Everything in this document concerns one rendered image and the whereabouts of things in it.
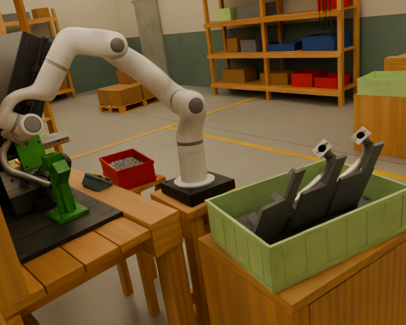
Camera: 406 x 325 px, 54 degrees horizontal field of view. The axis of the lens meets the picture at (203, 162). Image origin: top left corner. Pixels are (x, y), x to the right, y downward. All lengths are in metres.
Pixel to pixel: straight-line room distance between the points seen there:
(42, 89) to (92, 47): 0.24
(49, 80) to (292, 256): 1.05
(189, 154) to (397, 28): 5.23
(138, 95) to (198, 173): 6.54
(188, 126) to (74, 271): 0.73
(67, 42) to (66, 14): 10.17
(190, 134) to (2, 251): 0.87
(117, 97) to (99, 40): 6.47
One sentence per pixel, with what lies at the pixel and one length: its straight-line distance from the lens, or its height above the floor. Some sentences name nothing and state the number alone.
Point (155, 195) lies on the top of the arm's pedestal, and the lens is 1.90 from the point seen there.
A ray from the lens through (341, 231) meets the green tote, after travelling 1.38.
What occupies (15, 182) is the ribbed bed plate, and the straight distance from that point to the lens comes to 1.94.
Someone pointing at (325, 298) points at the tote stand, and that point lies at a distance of 1.38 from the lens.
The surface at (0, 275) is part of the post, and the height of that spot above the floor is 0.98.
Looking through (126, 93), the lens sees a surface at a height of 0.35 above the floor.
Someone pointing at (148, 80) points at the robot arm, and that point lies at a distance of 1.67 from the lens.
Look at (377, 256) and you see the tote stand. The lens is 1.53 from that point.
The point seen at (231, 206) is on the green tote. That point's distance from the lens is 1.58.
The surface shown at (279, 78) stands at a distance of 7.29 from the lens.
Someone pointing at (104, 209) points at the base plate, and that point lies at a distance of 1.75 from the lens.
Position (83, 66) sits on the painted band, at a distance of 11.85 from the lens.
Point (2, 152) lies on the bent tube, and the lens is 1.87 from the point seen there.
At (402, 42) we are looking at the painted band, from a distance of 6.64.
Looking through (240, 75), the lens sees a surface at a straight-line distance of 7.92.
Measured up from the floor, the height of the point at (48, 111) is 0.80.
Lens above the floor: 1.62
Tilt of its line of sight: 20 degrees down
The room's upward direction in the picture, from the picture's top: 8 degrees counter-clockwise
